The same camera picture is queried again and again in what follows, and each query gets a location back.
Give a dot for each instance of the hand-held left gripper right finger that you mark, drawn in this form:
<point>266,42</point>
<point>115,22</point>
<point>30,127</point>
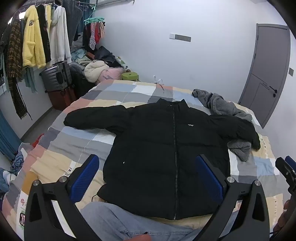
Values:
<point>208,178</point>

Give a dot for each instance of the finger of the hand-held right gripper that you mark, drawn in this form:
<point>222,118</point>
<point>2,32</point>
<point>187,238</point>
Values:
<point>283,165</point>
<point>291,161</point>

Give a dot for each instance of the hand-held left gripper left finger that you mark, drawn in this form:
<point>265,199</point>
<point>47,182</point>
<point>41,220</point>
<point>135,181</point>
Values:
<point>84,176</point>

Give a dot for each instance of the black puffer jacket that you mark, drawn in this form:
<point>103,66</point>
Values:
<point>161,150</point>

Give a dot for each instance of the patchwork bed blanket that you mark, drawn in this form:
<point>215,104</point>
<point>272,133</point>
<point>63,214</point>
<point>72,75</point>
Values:
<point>69,139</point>

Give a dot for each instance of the red cloth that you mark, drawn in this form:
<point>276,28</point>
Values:
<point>37,140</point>

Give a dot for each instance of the light blue jeans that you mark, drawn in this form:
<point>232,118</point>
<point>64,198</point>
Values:
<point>129,222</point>

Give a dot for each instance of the grey fleece garment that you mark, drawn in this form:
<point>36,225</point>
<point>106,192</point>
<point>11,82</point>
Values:
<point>219,104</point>

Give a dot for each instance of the dark red suitcase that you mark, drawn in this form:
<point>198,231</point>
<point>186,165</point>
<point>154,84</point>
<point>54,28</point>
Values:
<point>62,98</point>

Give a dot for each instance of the blue curtain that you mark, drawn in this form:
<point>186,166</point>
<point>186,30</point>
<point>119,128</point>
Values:
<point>8,136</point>

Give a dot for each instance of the grey door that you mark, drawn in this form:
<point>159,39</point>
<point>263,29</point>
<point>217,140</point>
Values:
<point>266,69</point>

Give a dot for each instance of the grey ribbed suitcase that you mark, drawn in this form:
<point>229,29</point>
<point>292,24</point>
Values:
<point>54,76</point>

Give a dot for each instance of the pink cloth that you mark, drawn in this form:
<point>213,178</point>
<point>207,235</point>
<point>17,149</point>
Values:
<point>111,74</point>

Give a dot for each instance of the cream fleece garment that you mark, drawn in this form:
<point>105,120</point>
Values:
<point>94,70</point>

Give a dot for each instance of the pale teal hanging garment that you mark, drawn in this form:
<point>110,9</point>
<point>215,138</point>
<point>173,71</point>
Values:
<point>31,80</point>

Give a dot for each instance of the green plastic stool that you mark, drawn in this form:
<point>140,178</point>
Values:
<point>130,76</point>

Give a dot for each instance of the light blue cloth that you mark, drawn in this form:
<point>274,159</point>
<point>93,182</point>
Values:
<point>77,54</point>

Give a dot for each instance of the black jacket on pile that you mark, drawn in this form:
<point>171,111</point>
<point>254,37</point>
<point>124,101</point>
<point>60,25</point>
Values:
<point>104,55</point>

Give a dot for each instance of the brown houndstooth scarf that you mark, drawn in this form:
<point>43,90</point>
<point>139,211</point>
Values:
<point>15,64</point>

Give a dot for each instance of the hanging small laundry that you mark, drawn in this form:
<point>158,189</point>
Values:
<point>93,37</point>

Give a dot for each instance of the white hoodie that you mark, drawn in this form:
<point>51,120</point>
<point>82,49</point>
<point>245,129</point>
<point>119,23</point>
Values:
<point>60,37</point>

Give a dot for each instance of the yellow fleece jacket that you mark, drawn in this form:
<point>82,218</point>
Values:
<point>32,41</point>

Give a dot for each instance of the black printed hanging garment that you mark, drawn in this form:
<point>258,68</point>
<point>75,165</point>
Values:
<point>44,30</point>

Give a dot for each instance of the green clip drying hanger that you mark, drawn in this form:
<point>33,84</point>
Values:
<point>93,20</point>

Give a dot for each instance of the dark grey hanging fleece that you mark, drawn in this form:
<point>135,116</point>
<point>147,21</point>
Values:
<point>72,18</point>

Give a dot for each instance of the small grey wall switch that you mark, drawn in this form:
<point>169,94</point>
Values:
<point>291,72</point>

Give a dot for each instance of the grey wall switch panel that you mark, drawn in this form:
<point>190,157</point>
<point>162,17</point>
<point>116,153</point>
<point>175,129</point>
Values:
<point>182,37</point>

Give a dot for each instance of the clothes rail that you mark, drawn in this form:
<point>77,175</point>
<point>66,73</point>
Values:
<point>46,2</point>

